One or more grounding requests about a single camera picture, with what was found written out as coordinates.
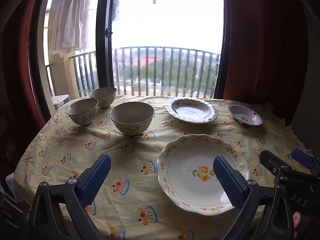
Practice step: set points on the white hanging cloth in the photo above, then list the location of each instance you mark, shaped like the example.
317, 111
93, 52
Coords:
70, 17

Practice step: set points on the black window latch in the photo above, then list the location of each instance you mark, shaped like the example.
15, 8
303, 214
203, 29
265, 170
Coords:
107, 33

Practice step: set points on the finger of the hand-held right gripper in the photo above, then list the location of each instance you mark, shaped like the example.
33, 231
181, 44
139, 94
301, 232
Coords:
301, 157
272, 161

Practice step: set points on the black window frame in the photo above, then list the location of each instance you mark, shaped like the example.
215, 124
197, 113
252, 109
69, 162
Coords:
102, 55

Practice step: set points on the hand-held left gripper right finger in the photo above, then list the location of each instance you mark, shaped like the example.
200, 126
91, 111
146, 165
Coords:
227, 180

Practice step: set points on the hanging lace cloth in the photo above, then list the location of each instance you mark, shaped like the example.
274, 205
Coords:
116, 0

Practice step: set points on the yellow printed tablecloth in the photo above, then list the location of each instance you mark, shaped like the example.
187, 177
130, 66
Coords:
130, 160

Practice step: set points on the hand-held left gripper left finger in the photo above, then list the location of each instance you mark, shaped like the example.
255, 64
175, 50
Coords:
96, 177

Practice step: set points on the white plate red trim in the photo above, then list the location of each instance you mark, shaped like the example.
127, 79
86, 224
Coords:
190, 155

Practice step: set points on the small beige floral bowl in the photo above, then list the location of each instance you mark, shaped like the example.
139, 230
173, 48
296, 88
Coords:
103, 102
82, 110

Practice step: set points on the white plastic stool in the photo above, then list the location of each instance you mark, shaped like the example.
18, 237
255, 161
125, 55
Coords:
60, 100

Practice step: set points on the balcony railing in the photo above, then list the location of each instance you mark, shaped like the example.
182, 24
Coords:
160, 47

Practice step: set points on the red curtain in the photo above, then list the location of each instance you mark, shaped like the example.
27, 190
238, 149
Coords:
17, 80
262, 42

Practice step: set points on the large beige dark-rimmed bowl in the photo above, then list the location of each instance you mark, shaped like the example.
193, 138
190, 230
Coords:
131, 116

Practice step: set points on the person's right hand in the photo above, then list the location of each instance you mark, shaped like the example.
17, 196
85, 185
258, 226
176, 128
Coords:
297, 221

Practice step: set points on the deep plate with green rim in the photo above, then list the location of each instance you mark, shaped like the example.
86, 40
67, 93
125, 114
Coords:
191, 110

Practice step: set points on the small red-rimmed dish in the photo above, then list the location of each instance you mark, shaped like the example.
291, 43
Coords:
245, 116

